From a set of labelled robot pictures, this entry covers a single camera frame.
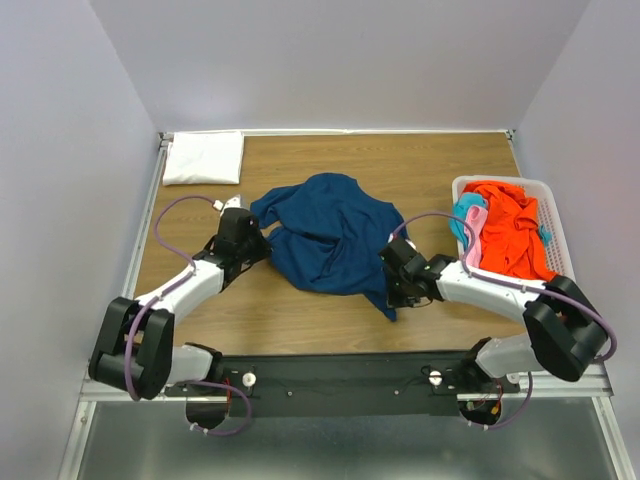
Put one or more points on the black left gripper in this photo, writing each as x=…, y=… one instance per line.
x=264, y=246

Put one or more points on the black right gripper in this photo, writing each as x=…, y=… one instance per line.
x=393, y=298

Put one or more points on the navy blue t-shirt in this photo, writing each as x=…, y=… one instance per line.
x=328, y=237

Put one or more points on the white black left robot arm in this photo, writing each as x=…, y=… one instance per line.
x=134, y=351

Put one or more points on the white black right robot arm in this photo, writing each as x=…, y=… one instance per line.
x=563, y=332

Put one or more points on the pink t-shirt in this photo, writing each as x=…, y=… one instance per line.
x=476, y=217

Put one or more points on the turquoise t-shirt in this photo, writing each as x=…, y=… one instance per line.
x=459, y=210

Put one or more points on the folded white t-shirt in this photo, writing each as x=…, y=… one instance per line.
x=204, y=158

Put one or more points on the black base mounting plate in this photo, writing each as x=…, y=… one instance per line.
x=365, y=384

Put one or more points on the orange t-shirt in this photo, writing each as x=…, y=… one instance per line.
x=511, y=243

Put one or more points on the white plastic laundry basket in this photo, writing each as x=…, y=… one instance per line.
x=556, y=250

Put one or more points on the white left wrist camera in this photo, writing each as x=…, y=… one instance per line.
x=236, y=201

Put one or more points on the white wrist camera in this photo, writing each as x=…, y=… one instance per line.
x=236, y=201
x=401, y=244

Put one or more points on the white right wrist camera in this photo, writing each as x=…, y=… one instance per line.
x=401, y=244

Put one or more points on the aluminium frame rail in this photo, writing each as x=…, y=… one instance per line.
x=86, y=406

